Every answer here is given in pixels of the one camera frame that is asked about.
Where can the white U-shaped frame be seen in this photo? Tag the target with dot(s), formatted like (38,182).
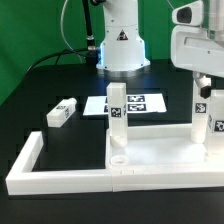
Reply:
(23,180)

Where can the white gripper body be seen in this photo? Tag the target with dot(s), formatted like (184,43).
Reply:
(197,40)

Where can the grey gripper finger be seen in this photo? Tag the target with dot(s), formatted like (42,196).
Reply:
(203,83)

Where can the AprilTag marker sheet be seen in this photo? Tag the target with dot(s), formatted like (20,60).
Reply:
(140,103)

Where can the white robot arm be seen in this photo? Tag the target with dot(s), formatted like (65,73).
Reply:
(122,52)

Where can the white desk top tray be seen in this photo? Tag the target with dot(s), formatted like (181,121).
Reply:
(159,145)

